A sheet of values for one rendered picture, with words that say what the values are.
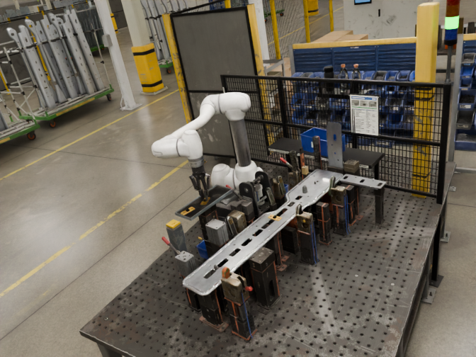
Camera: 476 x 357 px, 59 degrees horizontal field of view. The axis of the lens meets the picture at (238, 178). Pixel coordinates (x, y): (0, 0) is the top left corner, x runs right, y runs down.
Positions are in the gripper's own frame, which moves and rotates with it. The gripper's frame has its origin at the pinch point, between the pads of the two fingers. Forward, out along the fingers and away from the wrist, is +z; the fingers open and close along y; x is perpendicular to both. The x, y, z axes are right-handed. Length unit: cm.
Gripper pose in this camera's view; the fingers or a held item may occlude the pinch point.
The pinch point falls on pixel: (204, 195)
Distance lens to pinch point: 251.4
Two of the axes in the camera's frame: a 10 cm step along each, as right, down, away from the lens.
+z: 1.6, 8.8, 4.5
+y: 9.5, -0.2, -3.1
